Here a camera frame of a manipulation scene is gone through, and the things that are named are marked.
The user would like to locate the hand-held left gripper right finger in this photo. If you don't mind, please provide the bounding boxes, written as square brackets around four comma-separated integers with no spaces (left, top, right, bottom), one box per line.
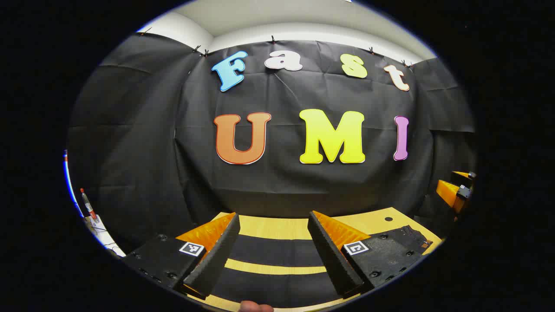
[307,211,424,299]

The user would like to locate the black backdrop cloth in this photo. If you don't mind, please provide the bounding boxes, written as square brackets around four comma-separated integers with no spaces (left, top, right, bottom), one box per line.
[67,31,477,254]

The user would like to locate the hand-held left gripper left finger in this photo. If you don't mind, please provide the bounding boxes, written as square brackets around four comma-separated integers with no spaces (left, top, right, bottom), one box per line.
[123,212,241,299]

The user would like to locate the white desk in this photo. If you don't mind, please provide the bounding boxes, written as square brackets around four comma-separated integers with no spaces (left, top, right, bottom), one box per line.
[85,214,127,257]

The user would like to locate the dark grey jeans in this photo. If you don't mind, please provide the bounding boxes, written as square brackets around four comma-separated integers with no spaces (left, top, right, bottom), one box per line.
[204,225,434,309]

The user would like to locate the clear red-capped water bottle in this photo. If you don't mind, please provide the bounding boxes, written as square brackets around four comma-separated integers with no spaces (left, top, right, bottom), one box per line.
[80,188,98,222]

